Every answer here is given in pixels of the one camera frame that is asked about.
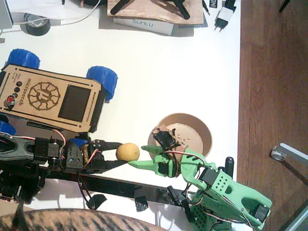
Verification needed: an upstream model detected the grey caster furniture leg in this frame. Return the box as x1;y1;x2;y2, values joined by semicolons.
270;142;308;169

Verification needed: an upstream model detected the wooden microrover chassis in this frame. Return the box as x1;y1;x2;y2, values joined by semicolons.
0;64;106;133

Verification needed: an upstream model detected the black tape roll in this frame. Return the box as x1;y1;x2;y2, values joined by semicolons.
20;13;51;37

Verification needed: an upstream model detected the flat black tape piece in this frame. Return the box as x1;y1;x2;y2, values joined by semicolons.
86;193;108;210

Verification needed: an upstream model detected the light grey device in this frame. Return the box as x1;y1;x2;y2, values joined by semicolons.
0;0;14;30

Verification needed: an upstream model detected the long black mounting bar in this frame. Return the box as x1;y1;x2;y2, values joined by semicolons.
48;169;191;208

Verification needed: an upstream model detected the crumpled black tape piece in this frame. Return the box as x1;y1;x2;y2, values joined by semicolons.
134;194;149;212

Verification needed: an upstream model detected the brown paper bowl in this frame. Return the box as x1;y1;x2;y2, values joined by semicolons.
147;113;214;162

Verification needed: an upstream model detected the brown striped garment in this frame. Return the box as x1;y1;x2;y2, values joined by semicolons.
0;208;169;231

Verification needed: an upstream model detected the black plug adapter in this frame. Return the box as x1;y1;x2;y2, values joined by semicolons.
224;0;238;11

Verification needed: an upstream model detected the grey metal frame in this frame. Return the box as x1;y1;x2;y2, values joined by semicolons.
280;204;308;231

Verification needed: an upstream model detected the black furniture leg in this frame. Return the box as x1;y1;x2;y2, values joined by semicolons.
278;0;291;13

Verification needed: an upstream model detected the red white servo cable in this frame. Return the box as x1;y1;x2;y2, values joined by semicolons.
165;151;209;168

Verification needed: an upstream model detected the plywood board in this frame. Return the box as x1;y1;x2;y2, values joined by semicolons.
106;0;205;26

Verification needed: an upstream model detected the white SUNLU box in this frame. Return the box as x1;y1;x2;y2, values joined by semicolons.
112;17;174;37

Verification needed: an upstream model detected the white black power adapter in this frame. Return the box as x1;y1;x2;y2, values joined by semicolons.
213;6;235;33

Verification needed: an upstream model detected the black clamp handle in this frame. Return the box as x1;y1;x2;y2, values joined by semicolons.
225;156;236;180
167;185;183;207
181;199;195;223

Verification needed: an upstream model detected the yellow-brown round fruit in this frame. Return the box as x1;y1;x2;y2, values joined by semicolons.
115;142;141;161

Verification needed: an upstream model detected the black stand leg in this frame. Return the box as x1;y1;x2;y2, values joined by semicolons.
110;0;136;16
173;0;191;20

